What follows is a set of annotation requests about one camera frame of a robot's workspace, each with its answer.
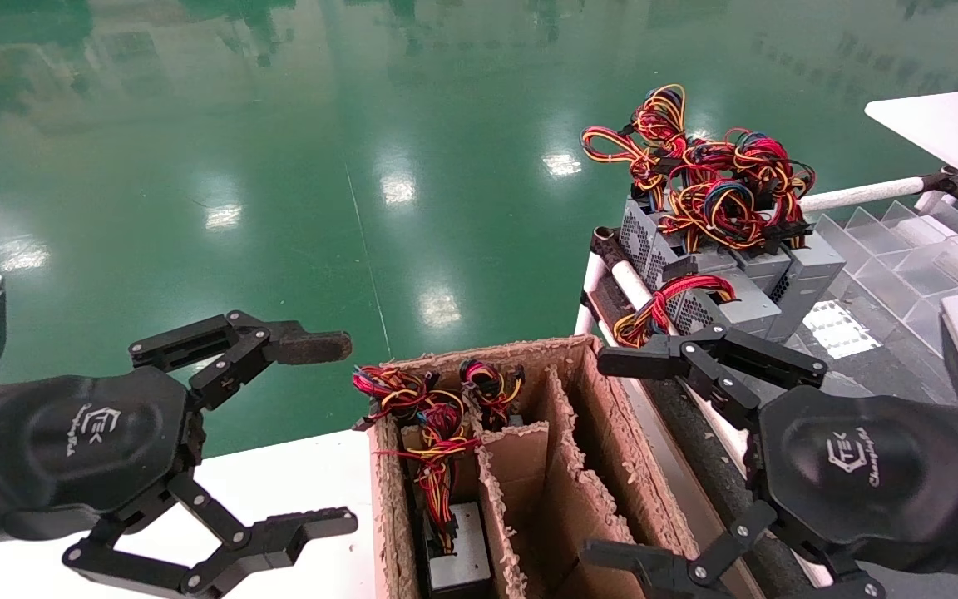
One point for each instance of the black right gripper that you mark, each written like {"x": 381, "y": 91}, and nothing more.
{"x": 861, "y": 470}

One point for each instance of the left gripper brown-tipped finger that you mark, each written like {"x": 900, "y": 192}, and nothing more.
{"x": 313, "y": 345}

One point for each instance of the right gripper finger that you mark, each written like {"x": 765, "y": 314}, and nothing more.
{"x": 637, "y": 359}

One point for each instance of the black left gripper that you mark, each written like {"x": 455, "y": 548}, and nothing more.
{"x": 71, "y": 449}

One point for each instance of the left gripper black-tipped finger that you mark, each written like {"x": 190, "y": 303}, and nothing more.
{"x": 321, "y": 524}

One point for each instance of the brown cardboard box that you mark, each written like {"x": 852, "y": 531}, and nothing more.
{"x": 612, "y": 449}

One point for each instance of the ragged long cardboard divider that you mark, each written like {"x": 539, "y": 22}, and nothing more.
{"x": 496, "y": 532}
{"x": 566, "y": 499}

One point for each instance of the black pipe joint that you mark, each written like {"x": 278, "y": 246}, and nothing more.
{"x": 608, "y": 245}
{"x": 949, "y": 183}

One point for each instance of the short cardboard cross divider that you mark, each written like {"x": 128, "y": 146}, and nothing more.
{"x": 520, "y": 470}

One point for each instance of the clear acrylic divider tray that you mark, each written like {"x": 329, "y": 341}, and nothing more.
{"x": 903, "y": 249}

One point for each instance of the long white pipe rail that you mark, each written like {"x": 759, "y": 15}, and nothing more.
{"x": 633, "y": 287}

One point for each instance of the white vertical pipe post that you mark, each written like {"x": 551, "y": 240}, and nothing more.
{"x": 591, "y": 279}

